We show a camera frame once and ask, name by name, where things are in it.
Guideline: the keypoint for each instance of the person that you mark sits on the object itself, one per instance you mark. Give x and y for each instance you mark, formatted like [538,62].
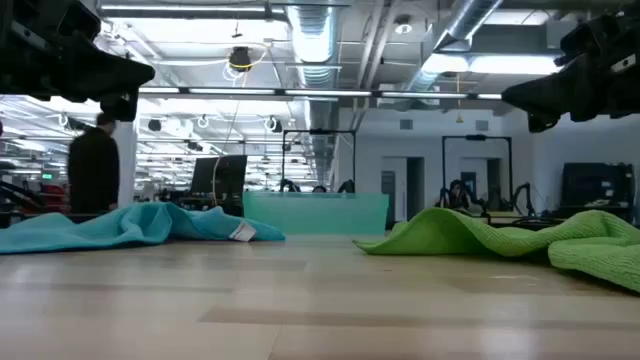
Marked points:
[319,189]
[92,170]

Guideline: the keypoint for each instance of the ceiling light rail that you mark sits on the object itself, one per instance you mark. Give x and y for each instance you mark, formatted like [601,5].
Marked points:
[325,93]

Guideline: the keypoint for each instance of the silver ventilation duct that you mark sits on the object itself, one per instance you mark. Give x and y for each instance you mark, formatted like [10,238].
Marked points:
[312,40]
[465,20]

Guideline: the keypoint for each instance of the black background monitor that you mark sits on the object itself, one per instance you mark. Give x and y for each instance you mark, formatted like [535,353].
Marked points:
[220,175]

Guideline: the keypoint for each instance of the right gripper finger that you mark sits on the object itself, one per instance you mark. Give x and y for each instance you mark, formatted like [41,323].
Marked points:
[530,95]

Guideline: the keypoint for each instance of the black equipment cart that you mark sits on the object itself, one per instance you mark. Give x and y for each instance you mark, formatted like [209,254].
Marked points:
[595,185]

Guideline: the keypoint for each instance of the black ceiling-mounted device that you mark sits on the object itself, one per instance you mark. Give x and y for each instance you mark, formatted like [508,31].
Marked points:
[240,59]

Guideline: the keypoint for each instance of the blue microfiber towel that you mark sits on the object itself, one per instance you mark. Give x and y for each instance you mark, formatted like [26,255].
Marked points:
[125,225]

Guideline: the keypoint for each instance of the black background robot arm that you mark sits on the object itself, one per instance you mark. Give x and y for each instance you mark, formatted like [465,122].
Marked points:
[289,186]
[522,197]
[457,195]
[346,186]

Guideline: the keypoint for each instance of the green microfiber towel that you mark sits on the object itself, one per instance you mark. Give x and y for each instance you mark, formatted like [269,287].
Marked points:
[450,230]

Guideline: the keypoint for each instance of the red background furniture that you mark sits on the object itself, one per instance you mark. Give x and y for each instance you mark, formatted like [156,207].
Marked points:
[52,197]

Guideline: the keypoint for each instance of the black slanted bar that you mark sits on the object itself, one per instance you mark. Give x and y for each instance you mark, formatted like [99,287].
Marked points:
[20,195]

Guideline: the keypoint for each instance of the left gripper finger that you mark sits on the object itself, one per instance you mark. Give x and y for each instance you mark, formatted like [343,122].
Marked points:
[127,75]

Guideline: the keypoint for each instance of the white pillar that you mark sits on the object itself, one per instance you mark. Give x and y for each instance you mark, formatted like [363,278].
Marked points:
[127,165]

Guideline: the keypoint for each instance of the teal translucent plastic basket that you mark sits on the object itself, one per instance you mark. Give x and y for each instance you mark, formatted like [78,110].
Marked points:
[320,212]

